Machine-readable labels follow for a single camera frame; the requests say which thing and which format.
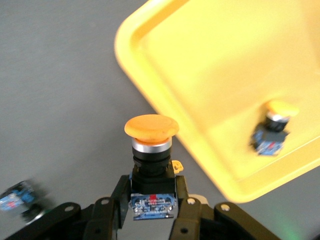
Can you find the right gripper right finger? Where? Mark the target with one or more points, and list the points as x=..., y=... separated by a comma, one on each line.
x=195, y=220

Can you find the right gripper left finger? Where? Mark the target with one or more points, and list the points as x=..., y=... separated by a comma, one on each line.
x=102, y=215

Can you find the yellow push button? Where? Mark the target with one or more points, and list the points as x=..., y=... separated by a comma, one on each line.
x=152, y=127
x=271, y=140

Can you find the green push button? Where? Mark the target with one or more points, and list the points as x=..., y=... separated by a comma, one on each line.
x=17, y=200

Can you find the yellow plastic tray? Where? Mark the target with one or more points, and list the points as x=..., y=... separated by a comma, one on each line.
x=225, y=62

